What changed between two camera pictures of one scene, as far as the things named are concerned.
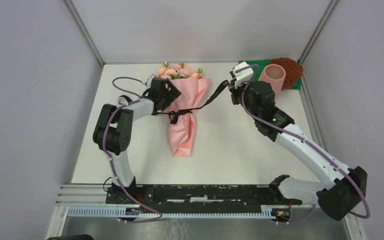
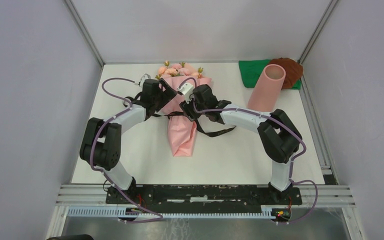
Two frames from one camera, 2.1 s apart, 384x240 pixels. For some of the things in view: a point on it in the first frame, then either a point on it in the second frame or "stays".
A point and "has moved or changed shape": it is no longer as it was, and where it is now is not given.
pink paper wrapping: x=194 y=90 stays
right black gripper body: x=236 y=93 -> x=199 y=107
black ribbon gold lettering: x=175 y=114 has moved or changed shape
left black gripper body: x=168 y=97 stays
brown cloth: x=293 y=70 stays
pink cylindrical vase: x=275 y=74 stays
